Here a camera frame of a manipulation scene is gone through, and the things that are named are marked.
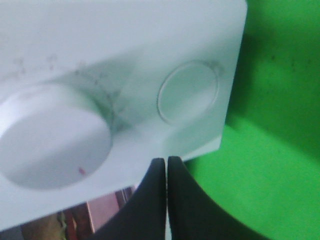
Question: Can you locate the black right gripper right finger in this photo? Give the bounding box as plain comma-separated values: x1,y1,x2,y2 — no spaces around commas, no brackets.
167,156,266,240

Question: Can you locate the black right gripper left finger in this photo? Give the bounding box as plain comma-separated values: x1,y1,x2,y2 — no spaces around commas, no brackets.
92,158,167,240

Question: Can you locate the pink round plate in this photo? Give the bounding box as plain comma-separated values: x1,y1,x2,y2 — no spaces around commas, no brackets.
86,185,136,233

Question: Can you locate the white microwave knob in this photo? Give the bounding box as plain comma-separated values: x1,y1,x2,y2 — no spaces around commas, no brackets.
0,85,112,190

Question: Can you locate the round microwave door button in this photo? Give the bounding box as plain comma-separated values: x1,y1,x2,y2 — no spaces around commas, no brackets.
156,61,219,125

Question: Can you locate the burger with lettuce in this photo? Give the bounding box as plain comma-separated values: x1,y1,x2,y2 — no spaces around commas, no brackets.
57,209,79,240

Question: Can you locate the white microwave oven body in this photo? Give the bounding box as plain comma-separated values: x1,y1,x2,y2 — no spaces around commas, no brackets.
0,0,248,230

